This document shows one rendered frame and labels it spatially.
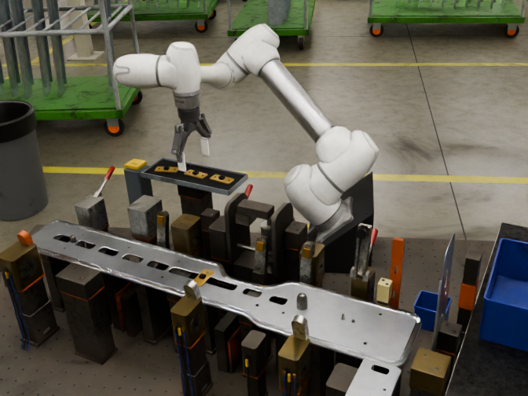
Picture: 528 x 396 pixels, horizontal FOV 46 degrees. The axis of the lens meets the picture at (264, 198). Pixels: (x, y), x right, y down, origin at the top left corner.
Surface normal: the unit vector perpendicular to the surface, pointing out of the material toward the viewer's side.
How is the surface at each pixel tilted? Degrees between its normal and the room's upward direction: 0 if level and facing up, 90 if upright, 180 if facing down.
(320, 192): 78
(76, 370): 0
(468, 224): 0
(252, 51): 64
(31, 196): 93
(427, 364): 0
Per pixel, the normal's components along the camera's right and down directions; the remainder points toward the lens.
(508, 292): -0.04, -0.87
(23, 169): 0.77, 0.33
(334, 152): -0.38, -0.05
